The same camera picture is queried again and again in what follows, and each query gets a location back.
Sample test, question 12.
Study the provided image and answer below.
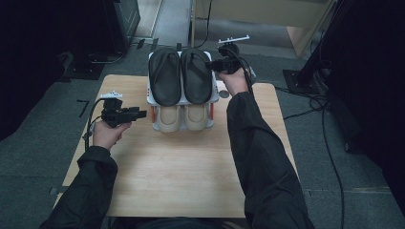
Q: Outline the person's right hand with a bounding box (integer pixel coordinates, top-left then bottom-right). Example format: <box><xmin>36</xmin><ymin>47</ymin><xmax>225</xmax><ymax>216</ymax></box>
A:
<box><xmin>217</xmin><ymin>67</ymin><xmax>250</xmax><ymax>97</ymax></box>

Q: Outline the black insole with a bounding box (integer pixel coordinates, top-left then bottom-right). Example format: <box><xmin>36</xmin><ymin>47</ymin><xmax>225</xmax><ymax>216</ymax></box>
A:
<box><xmin>180</xmin><ymin>47</ymin><xmax>214</xmax><ymax>105</ymax></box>
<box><xmin>148</xmin><ymin>47</ymin><xmax>182</xmax><ymax>107</ymax></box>

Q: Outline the long black floor cable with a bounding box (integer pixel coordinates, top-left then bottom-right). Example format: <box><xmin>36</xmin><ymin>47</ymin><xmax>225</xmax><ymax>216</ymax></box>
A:
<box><xmin>275</xmin><ymin>85</ymin><xmax>347</xmax><ymax>229</ymax></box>

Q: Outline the left hand-held gripper cable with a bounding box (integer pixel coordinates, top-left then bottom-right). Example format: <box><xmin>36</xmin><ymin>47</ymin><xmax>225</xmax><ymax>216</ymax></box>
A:
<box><xmin>83</xmin><ymin>97</ymin><xmax>106</xmax><ymax>151</ymax></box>

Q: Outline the light wooden cabinet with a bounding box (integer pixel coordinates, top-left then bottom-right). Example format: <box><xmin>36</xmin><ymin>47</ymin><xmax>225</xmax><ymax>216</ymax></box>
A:
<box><xmin>190</xmin><ymin>0</ymin><xmax>338</xmax><ymax>58</ymax></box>

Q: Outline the short black floor cable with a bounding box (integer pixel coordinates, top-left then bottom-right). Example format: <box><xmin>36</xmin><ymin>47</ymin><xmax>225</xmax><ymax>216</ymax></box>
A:
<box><xmin>283</xmin><ymin>94</ymin><xmax>329</xmax><ymax>121</ymax></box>

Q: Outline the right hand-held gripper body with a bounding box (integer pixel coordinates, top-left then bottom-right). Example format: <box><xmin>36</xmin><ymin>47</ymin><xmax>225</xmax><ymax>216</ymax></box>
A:
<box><xmin>217</xmin><ymin>34</ymin><xmax>250</xmax><ymax>74</ymax></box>

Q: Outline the black cabinet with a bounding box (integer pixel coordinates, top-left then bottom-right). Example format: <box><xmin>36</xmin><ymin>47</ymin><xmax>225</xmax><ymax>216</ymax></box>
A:
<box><xmin>68</xmin><ymin>0</ymin><xmax>141</xmax><ymax>65</ymax></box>

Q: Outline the white shoe rack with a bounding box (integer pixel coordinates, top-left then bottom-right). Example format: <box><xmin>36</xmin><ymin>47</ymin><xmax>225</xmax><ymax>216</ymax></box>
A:
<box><xmin>146</xmin><ymin>51</ymin><xmax>221</xmax><ymax>134</ymax></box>

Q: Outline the right hand-held gripper cable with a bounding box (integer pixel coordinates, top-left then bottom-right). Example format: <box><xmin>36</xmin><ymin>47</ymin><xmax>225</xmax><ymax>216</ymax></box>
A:
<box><xmin>233</xmin><ymin>47</ymin><xmax>256</xmax><ymax>94</ymax></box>

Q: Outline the hanging black cable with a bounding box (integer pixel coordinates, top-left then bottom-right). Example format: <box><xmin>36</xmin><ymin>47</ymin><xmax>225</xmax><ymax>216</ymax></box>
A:
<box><xmin>193</xmin><ymin>0</ymin><xmax>213</xmax><ymax>50</ymax></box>

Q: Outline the black stand base plate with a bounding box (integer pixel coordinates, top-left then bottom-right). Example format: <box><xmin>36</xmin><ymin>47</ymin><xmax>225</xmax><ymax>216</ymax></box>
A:
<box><xmin>61</xmin><ymin>60</ymin><xmax>106</xmax><ymax>81</ymax></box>

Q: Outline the hand-held gripper cable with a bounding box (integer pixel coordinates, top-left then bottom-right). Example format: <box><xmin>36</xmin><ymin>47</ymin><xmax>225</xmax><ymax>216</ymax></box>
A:
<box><xmin>83</xmin><ymin>97</ymin><xmax>106</xmax><ymax>151</ymax></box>
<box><xmin>233</xmin><ymin>47</ymin><xmax>256</xmax><ymax>94</ymax></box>

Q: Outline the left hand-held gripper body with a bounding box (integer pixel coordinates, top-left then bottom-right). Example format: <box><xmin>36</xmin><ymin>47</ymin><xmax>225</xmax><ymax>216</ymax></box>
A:
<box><xmin>99</xmin><ymin>91</ymin><xmax>130</xmax><ymax>129</ymax></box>

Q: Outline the black metal stand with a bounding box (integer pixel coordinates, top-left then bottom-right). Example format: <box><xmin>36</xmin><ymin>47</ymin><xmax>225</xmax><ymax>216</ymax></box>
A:
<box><xmin>283</xmin><ymin>0</ymin><xmax>347</xmax><ymax>95</ymax></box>

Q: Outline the person's left hand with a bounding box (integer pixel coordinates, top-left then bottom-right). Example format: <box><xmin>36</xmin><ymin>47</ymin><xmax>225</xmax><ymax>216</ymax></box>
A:
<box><xmin>92</xmin><ymin>120</ymin><xmax>133</xmax><ymax>152</ymax></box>

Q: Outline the cream clog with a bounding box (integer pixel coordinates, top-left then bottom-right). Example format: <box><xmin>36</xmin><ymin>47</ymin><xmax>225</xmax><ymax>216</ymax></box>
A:
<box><xmin>158</xmin><ymin>104</ymin><xmax>182</xmax><ymax>134</ymax></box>
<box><xmin>184</xmin><ymin>103</ymin><xmax>208</xmax><ymax>132</ymax></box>

